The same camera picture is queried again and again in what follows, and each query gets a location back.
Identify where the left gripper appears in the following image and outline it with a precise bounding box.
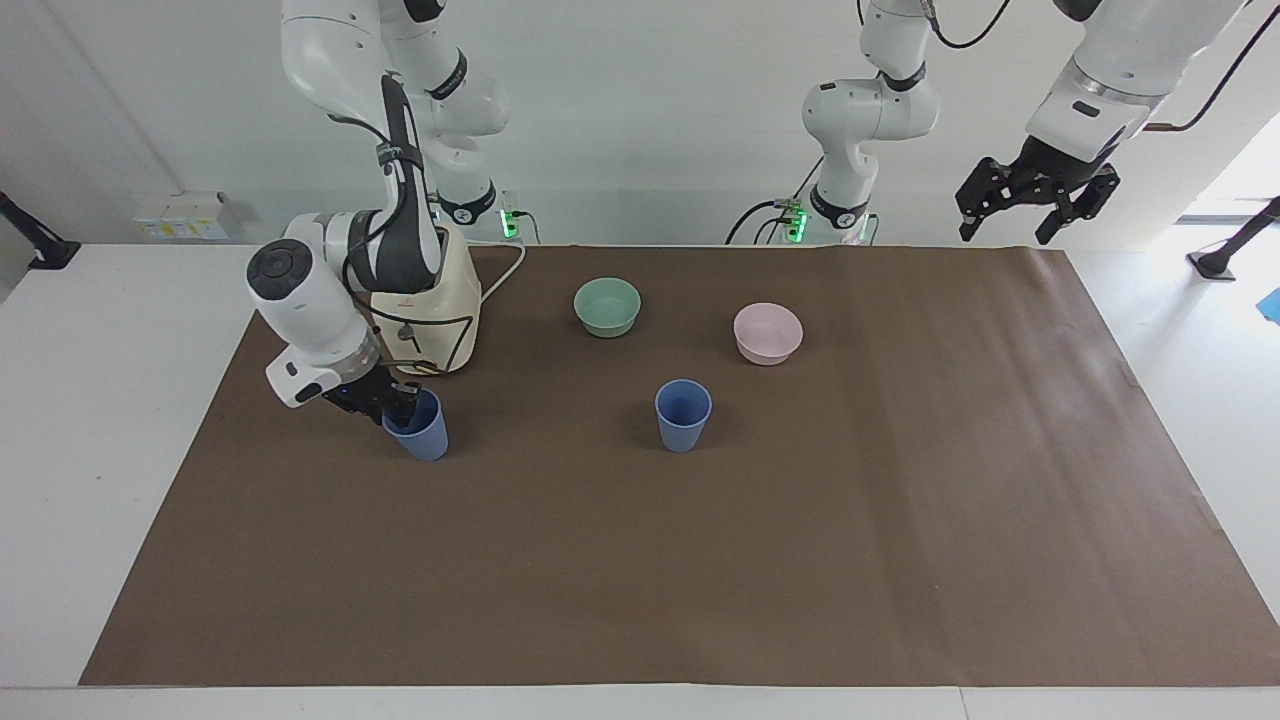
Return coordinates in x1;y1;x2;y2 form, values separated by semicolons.
954;134;1122;247

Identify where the blue cup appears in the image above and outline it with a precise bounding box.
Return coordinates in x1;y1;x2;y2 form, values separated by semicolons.
382;388;450;463
654;379;714;454

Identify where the white cable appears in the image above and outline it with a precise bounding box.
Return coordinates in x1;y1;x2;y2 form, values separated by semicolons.
478;243;528;304

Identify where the green bowl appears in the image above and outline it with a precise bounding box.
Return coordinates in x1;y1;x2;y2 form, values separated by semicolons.
573;277;643;339

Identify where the black stand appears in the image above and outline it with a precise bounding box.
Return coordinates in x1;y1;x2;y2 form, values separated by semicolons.
1186;196;1280;282
0;189;82;272

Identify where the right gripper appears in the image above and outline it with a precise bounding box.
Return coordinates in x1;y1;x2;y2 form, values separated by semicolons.
321;367;423;433

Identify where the cream electric kettle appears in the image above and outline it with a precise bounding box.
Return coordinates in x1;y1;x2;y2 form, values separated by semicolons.
368;214;484;377

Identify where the white wall socket box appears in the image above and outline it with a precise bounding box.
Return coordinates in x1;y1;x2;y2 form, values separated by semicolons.
133;191;243;242

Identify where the pink bowl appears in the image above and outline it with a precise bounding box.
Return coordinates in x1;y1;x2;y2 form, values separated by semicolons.
733;302;805;367

